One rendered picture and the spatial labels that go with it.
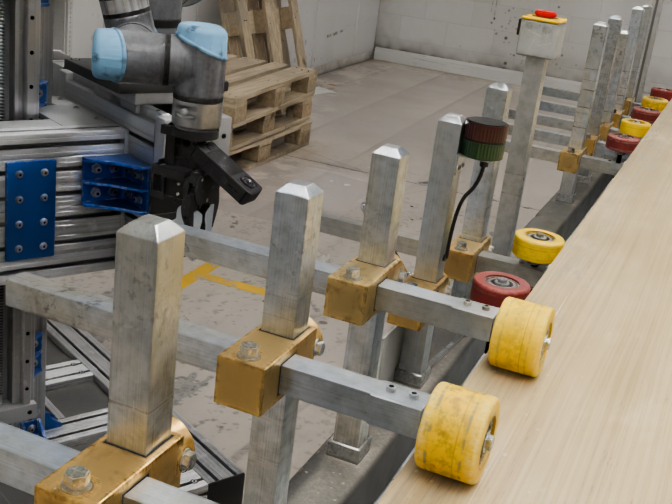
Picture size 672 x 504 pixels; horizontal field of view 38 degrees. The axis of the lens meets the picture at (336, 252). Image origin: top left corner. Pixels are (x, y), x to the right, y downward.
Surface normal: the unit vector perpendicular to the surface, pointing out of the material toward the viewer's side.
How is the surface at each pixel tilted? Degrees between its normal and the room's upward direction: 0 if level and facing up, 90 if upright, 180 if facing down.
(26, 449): 0
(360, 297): 90
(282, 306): 90
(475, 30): 90
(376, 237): 90
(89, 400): 0
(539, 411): 0
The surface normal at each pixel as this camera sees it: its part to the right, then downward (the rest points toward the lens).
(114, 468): 0.12, -0.94
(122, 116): -0.77, 0.12
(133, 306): -0.40, 0.26
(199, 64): 0.17, 0.36
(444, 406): -0.11, -0.65
